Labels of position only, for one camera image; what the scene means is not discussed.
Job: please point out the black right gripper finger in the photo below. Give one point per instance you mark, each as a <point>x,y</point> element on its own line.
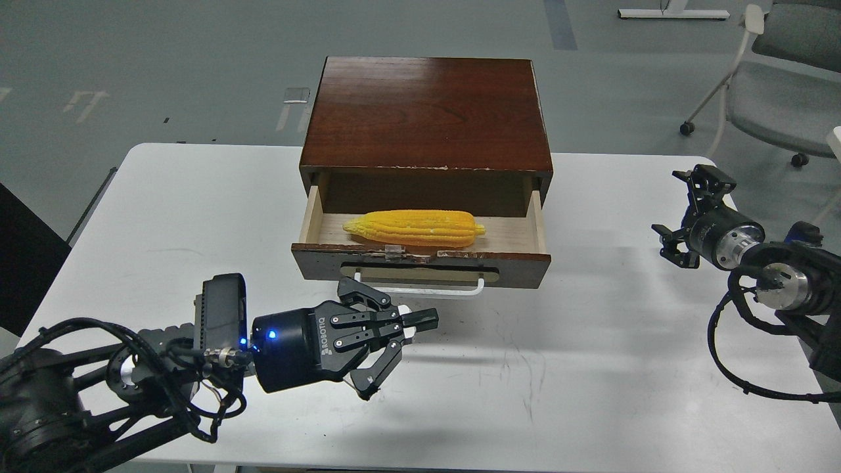
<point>670,241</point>
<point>707,186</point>

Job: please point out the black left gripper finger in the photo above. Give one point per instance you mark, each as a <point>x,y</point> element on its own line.
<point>367,381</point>
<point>370,315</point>

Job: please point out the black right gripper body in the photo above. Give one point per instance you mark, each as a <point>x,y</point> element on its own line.
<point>721,235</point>

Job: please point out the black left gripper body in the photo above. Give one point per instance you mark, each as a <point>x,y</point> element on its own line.
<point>296,347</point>

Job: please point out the wooden drawer with white handle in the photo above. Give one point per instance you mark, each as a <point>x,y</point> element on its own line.
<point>511,254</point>

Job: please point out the yellow corn cob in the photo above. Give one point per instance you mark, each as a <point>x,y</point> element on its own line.
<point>449,228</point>

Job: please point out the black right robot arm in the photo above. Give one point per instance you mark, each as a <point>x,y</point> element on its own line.
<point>788,288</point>

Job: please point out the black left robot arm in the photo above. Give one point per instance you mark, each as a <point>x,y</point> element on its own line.
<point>87,395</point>

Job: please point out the grey office chair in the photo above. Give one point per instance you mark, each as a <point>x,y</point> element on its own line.
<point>783,86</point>

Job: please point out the dark wooden cabinet box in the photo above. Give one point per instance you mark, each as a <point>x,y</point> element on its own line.
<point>459,130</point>

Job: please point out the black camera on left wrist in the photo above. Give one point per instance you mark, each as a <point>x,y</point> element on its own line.
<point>220,313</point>

